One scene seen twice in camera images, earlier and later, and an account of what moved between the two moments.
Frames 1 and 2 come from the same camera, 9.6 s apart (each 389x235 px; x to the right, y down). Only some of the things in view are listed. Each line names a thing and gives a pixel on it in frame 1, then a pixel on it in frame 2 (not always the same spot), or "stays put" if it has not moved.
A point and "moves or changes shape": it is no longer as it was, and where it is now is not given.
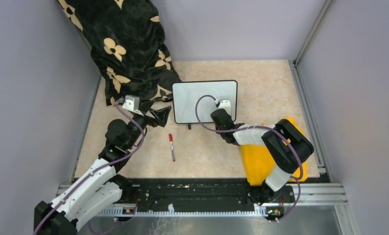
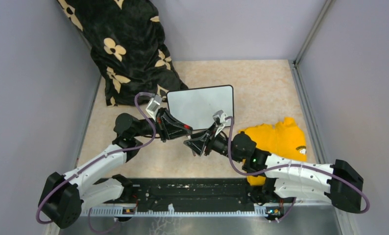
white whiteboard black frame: (185, 94) moves or changes shape
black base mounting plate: (204, 195) stays put
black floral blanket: (128, 43) stays put
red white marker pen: (171, 140) -> (187, 127)
